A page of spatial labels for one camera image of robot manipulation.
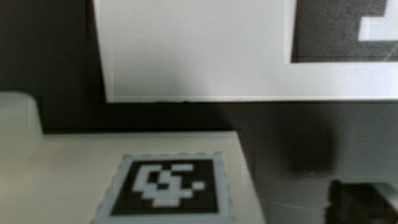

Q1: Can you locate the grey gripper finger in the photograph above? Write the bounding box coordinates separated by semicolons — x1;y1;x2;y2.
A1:
326;180;398;224

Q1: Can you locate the white drawer tray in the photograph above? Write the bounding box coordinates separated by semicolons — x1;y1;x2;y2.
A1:
0;92;267;224

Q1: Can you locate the white fiducial marker sheet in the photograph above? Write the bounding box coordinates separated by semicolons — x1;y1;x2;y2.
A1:
91;0;398;103

